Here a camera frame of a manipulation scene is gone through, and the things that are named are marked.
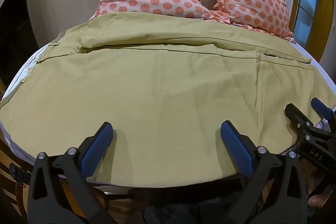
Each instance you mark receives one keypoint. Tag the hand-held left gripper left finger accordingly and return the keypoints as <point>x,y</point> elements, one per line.
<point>97,145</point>

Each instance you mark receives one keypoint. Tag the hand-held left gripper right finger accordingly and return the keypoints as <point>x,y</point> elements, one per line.
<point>235,146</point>

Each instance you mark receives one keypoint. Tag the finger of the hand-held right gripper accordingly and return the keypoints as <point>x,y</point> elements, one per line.
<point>298,115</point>
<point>320,106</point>

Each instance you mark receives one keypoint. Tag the olive green bed sheet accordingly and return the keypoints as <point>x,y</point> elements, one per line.
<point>162,98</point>

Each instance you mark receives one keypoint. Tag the person's right hand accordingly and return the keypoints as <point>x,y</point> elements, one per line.
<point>319,199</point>

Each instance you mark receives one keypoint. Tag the wooden bed frame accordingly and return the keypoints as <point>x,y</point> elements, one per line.
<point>10,187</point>

